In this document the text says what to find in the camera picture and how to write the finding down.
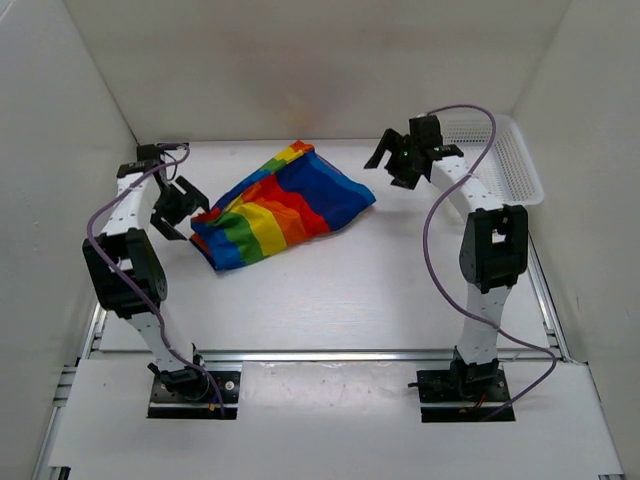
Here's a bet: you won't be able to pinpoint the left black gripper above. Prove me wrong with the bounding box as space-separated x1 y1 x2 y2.
149 176 209 241

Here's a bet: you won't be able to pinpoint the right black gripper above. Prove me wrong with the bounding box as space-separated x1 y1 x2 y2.
364 129 421 191

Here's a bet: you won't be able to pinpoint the rainbow striped shorts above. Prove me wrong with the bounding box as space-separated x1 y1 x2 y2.
190 140 375 271

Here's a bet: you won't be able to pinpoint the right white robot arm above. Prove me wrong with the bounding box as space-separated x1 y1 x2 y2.
365 115 528 400

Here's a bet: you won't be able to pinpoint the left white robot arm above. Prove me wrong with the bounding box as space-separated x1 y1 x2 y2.
82 143 210 400

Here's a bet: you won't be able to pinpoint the white plastic basket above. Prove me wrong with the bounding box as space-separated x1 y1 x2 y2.
431 111 544 207

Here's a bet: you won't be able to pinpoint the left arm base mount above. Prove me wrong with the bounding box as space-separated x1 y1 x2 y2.
147 363 242 420

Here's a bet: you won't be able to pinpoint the aluminium front rail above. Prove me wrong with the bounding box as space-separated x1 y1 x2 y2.
88 349 551 363

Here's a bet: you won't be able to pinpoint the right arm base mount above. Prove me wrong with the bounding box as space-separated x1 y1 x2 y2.
407 362 515 424

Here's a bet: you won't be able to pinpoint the aluminium left side rail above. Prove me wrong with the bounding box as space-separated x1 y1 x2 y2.
31 302 107 479

